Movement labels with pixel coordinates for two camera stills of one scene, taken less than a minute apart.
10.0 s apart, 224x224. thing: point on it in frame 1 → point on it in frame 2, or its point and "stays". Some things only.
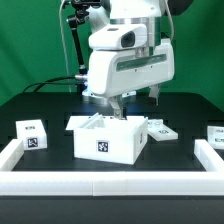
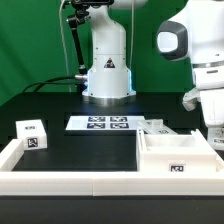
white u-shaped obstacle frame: [112, 183] stays
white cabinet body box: [118, 140] → [176, 153]
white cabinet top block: [32, 133] stays
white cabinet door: [157, 131] stays
